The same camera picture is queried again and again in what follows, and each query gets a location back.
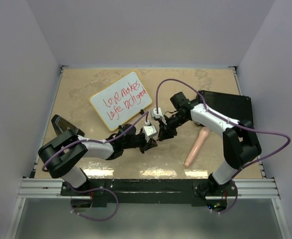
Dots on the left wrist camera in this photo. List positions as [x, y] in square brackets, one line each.
[149, 130]

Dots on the black hard case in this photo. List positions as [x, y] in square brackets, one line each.
[234, 106]

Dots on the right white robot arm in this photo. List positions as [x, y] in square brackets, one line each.
[240, 143]

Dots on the wire whiteboard stand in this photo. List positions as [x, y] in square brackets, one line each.
[141, 112]

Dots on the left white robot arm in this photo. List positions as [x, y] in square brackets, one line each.
[60, 155]

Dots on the black base bar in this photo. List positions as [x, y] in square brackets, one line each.
[194, 192]

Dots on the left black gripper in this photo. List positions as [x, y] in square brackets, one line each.
[151, 143]

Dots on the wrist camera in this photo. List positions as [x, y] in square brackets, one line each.
[149, 130]
[156, 114]

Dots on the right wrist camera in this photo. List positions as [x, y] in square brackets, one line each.
[156, 114]

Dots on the pink toy microphone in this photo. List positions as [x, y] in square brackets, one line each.
[203, 134]

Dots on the yellow framed whiteboard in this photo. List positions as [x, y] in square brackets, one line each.
[121, 101]

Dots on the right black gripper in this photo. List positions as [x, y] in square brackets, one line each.
[166, 132]

